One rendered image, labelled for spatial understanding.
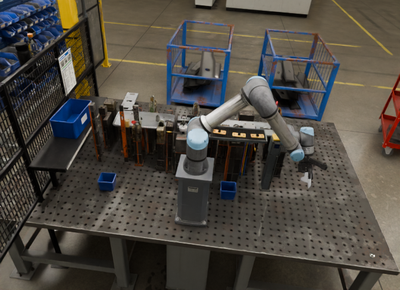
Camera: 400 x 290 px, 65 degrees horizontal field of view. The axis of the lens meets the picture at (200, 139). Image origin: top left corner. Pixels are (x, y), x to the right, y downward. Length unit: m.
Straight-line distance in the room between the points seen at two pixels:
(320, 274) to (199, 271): 1.05
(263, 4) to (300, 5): 1.05
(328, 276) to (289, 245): 0.91
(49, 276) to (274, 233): 1.72
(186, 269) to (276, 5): 8.69
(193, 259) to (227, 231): 0.36
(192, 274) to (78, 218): 0.89
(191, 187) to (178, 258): 0.63
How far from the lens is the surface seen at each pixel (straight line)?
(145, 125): 2.35
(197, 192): 1.85
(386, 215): 3.67
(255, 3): 10.04
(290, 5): 10.16
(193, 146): 1.68
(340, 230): 2.29
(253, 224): 2.12
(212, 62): 4.81
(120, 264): 2.38
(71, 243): 2.96
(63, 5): 2.74
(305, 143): 1.95
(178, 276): 2.47
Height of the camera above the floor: 2.30
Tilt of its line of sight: 36 degrees down
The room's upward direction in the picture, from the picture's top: 4 degrees clockwise
